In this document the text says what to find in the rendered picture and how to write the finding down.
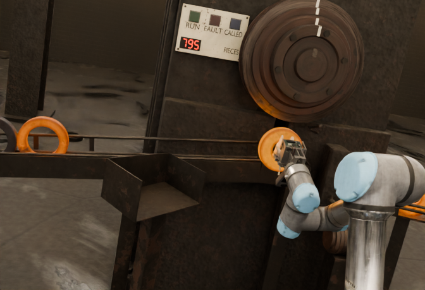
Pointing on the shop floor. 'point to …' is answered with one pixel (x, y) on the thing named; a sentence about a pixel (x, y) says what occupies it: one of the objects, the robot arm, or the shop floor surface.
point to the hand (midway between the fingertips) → (281, 144)
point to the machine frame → (264, 119)
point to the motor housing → (333, 261)
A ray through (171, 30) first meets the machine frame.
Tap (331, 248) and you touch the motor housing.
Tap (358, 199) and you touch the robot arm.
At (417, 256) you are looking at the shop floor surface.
